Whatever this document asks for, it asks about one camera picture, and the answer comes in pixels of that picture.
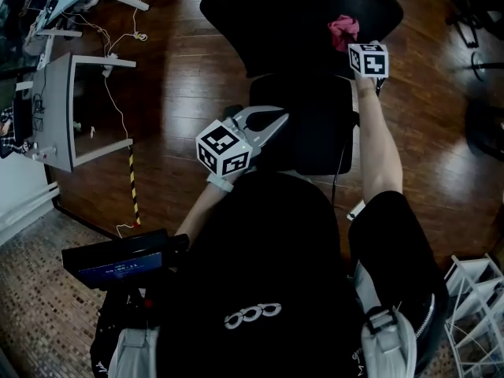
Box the black chair seat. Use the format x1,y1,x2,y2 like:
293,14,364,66
248,72,354,176

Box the person's black shirt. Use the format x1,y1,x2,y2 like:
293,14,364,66
89,169,450,378

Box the white baseboard pipes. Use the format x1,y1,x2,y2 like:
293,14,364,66
0,181,61,232

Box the yellow black striped floor strip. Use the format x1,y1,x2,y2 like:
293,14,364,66
127,145,142,228

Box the white power strip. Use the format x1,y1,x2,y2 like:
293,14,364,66
31,144,58,161

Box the person's left forearm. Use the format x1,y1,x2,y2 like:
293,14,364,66
175,172,235,238

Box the white floor cable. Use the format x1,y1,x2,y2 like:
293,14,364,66
102,75,137,239

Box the black pole stand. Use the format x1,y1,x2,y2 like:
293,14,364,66
471,50,504,83

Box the white wire rack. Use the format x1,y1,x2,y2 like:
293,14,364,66
444,252,504,378

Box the person's light grey trousers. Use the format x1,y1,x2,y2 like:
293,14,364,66
275,169,316,184

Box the black table base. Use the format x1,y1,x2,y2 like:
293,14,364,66
464,99,504,161

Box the person's right forearm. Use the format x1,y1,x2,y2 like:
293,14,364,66
354,75,405,206

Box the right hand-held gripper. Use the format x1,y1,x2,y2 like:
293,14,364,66
348,39,390,80

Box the black chest monitor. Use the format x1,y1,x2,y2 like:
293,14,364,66
61,228,191,291

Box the white cable with plug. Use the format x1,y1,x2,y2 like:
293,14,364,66
346,199,367,222

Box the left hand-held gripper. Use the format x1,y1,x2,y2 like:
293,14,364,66
195,106,290,179

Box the black cable bundle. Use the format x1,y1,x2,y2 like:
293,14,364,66
31,92,46,134

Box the pink cloth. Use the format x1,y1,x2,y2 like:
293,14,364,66
327,13,361,53

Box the grey desk with white legs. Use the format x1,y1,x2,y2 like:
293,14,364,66
23,52,137,174

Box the thin coiled white cable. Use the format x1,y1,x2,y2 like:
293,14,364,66
58,0,159,55

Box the grey harness strap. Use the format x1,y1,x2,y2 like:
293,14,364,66
108,326,161,378
352,261,418,378

